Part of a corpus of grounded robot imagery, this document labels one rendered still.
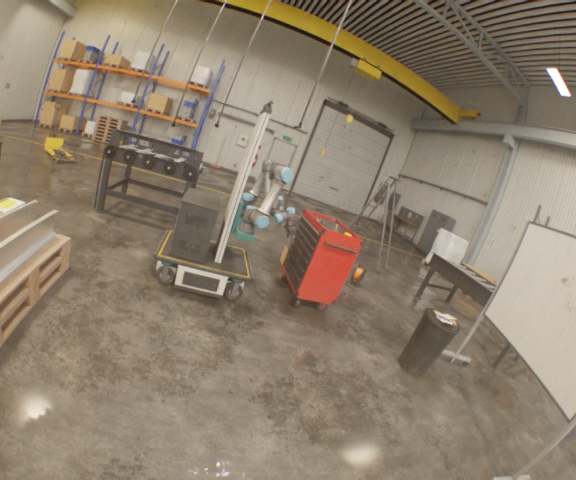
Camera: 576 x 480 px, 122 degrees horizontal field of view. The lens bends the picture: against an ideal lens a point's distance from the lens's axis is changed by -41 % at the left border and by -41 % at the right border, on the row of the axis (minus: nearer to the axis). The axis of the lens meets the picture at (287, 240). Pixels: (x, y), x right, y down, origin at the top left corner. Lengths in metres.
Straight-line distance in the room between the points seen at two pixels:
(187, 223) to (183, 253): 0.28
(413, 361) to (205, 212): 2.40
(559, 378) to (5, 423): 3.51
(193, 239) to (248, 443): 1.65
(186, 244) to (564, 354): 3.33
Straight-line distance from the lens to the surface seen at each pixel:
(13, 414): 1.74
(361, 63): 10.28
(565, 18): 9.66
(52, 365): 1.88
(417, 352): 2.81
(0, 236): 2.45
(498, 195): 10.69
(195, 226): 2.34
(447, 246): 8.93
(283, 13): 10.11
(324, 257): 2.68
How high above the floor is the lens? 1.43
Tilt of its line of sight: 16 degrees down
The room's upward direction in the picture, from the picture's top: 21 degrees clockwise
